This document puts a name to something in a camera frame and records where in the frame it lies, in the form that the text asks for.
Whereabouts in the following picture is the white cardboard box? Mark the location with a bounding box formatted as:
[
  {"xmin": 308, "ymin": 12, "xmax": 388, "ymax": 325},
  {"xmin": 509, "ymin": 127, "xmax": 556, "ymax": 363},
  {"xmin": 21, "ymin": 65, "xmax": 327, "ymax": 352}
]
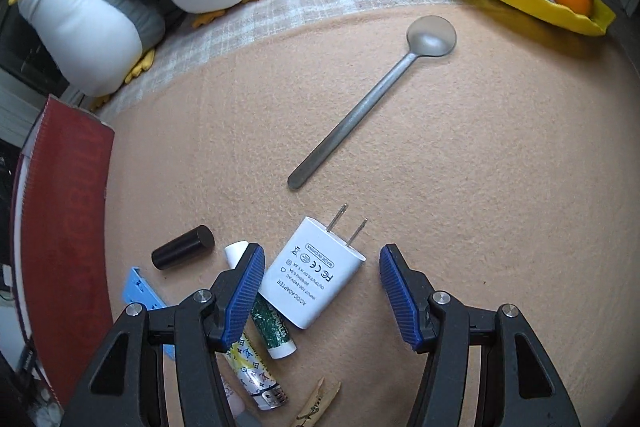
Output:
[{"xmin": 10, "ymin": 94, "xmax": 116, "ymax": 408}]

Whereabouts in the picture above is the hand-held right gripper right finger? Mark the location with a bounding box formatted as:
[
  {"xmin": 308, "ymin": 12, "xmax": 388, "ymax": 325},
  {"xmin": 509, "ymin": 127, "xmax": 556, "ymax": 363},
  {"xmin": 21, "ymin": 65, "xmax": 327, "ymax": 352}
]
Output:
[{"xmin": 378, "ymin": 244, "xmax": 581, "ymax": 427}]

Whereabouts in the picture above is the green white lip balm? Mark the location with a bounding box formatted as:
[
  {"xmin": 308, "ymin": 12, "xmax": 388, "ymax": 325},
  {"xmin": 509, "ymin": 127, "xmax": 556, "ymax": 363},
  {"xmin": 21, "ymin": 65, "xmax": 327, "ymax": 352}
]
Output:
[{"xmin": 224, "ymin": 241, "xmax": 297, "ymax": 360}]

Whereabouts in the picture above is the orange felt mat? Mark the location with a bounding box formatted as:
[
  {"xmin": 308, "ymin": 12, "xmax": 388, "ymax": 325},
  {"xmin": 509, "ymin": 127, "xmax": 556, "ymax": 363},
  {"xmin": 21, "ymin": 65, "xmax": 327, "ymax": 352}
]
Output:
[{"xmin": 102, "ymin": 0, "xmax": 640, "ymax": 427}]

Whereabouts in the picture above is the white checked cloth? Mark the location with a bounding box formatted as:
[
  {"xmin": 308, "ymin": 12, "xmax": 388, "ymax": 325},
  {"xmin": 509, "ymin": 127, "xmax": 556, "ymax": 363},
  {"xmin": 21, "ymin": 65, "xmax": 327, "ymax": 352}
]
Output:
[{"xmin": 95, "ymin": 0, "xmax": 451, "ymax": 110}]

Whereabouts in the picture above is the pink tube with grey cap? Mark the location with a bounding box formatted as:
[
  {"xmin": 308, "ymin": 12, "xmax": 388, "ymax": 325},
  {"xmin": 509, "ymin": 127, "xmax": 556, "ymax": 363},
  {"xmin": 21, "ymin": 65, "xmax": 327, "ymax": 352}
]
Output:
[{"xmin": 220, "ymin": 367, "xmax": 256, "ymax": 427}]

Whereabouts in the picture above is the white patterned lighter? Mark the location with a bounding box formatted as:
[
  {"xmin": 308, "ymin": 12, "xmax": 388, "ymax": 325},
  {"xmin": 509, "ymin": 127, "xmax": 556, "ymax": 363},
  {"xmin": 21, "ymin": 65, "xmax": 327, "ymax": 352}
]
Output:
[{"xmin": 227, "ymin": 332, "xmax": 290, "ymax": 410}]

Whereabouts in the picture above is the light blue plastic case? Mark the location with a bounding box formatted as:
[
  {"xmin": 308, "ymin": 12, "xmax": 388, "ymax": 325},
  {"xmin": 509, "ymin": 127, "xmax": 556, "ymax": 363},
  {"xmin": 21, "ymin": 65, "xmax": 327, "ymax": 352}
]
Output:
[{"xmin": 122, "ymin": 267, "xmax": 176, "ymax": 360}]

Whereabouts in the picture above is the grey plastic spoon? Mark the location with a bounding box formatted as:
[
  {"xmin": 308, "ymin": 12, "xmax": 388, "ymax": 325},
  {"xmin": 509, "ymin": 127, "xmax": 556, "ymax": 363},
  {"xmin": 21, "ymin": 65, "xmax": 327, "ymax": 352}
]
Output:
[{"xmin": 287, "ymin": 17, "xmax": 458, "ymax": 191}]

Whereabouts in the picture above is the wooden clothespin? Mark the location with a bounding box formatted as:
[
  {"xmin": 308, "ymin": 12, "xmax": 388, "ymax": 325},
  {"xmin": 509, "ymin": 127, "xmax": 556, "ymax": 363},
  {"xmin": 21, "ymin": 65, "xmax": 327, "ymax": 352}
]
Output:
[{"xmin": 290, "ymin": 377, "xmax": 342, "ymax": 427}]

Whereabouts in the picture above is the black cylinder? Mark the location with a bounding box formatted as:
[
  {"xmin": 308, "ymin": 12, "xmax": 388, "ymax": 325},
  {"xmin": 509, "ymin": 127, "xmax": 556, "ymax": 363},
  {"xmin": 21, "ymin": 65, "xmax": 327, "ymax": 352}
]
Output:
[{"xmin": 151, "ymin": 225, "xmax": 216, "ymax": 270}]

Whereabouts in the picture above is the white power adapter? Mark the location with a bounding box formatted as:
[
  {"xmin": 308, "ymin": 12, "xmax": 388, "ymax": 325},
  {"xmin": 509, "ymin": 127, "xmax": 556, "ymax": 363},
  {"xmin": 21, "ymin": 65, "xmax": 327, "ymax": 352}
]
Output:
[{"xmin": 258, "ymin": 204, "xmax": 369, "ymax": 330}]

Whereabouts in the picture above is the small penguin plush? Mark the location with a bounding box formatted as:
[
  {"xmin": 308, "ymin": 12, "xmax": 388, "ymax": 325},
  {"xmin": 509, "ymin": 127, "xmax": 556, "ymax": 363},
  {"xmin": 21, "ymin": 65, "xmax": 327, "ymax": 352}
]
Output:
[{"xmin": 9, "ymin": 0, "xmax": 167, "ymax": 110}]

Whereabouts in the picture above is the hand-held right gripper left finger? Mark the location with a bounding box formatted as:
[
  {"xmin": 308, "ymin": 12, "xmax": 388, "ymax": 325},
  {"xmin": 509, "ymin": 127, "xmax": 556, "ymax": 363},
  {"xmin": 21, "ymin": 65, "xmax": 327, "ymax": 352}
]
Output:
[{"xmin": 60, "ymin": 243, "xmax": 266, "ymax": 427}]

